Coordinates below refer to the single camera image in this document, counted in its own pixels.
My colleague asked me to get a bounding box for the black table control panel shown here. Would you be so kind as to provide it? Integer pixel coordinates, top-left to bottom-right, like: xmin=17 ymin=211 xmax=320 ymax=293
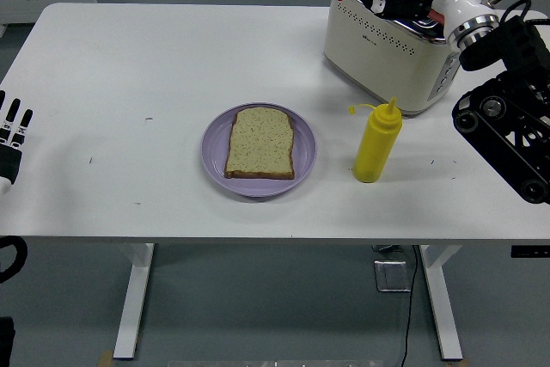
xmin=510 ymin=245 xmax=550 ymax=258

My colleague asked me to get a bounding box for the purple plate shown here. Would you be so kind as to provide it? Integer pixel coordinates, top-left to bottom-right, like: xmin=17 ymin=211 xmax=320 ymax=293
xmin=201 ymin=102 xmax=319 ymax=199

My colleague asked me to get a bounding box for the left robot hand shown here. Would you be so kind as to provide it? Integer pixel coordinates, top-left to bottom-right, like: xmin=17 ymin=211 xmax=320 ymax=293
xmin=0 ymin=90 xmax=34 ymax=196

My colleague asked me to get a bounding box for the yellow squeeze bottle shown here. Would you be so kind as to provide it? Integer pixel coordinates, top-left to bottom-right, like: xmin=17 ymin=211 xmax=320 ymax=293
xmin=347 ymin=96 xmax=404 ymax=184

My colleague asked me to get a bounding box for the metal floor socket plate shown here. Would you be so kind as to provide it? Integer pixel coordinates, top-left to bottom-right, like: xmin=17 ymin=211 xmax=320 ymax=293
xmin=373 ymin=259 xmax=413 ymax=293

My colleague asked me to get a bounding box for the black cable under table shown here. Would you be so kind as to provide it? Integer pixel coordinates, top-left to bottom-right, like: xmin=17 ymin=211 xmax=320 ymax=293
xmin=399 ymin=245 xmax=420 ymax=367

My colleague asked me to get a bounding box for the white table leg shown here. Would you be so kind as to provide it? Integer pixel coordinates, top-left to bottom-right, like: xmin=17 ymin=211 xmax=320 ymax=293
xmin=113 ymin=242 xmax=156 ymax=360
xmin=419 ymin=244 xmax=464 ymax=361

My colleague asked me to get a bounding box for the cream and chrome toaster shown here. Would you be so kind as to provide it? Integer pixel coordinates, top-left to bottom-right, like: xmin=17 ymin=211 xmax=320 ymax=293
xmin=322 ymin=0 xmax=463 ymax=118

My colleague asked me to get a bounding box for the slice of bread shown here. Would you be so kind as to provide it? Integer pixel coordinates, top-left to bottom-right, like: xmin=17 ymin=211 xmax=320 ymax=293
xmin=223 ymin=107 xmax=296 ymax=180

